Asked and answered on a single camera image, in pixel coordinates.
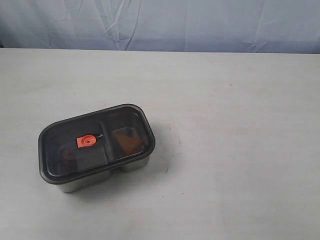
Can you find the stainless steel lunch box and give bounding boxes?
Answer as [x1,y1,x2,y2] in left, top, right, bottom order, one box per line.
[39,155,150,193]

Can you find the yellow toy cheese wedge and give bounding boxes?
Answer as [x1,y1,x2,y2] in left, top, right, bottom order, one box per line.
[112,131,144,156]

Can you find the transparent lid with orange valve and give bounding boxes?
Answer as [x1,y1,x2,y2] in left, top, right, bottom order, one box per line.
[38,103,156,180]

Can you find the red toy sausage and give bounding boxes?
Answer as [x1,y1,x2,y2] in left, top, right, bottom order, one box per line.
[61,147,78,175]

